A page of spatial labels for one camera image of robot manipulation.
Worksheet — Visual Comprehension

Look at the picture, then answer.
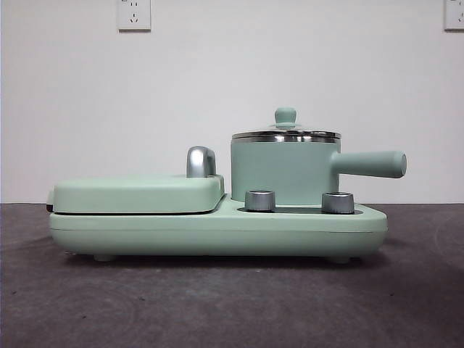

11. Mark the glass lid with green knob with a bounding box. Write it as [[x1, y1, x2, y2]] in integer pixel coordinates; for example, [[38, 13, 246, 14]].
[[231, 107, 342, 141]]

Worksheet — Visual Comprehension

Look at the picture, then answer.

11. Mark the silver control knob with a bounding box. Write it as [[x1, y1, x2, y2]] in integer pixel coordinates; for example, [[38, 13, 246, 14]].
[[320, 191, 355, 214], [244, 188, 276, 212]]

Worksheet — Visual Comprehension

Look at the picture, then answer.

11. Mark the green breakfast machine base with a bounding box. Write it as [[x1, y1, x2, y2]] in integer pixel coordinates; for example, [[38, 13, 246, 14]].
[[48, 193, 388, 263]]

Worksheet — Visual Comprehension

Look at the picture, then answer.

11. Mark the green griddle cover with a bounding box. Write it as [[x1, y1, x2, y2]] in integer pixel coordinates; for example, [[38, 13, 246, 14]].
[[46, 173, 225, 215]]

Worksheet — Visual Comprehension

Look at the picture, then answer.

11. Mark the silver griddle cover handle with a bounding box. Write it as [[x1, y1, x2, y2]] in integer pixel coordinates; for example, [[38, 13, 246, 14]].
[[186, 145, 218, 178]]

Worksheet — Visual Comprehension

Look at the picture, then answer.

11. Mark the green steamer pot with handle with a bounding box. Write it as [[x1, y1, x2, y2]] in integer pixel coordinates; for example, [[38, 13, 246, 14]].
[[230, 133, 407, 204]]

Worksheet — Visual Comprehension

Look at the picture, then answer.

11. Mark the white wall socket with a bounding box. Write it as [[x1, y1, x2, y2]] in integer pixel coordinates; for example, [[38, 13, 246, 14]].
[[117, 0, 152, 33], [444, 0, 464, 32]]

